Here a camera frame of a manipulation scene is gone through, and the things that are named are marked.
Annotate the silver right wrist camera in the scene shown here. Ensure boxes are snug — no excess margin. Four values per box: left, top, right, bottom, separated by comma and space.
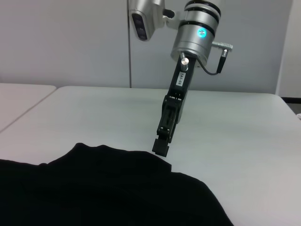
128, 0, 183, 42

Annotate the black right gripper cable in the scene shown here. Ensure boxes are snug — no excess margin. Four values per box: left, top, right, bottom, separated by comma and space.
195, 41, 234, 76

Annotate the black shirt with FREE print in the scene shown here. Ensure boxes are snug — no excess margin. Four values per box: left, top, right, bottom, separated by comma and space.
0, 142, 236, 226

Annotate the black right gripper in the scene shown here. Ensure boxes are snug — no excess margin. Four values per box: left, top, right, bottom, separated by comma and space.
151, 56, 198, 158

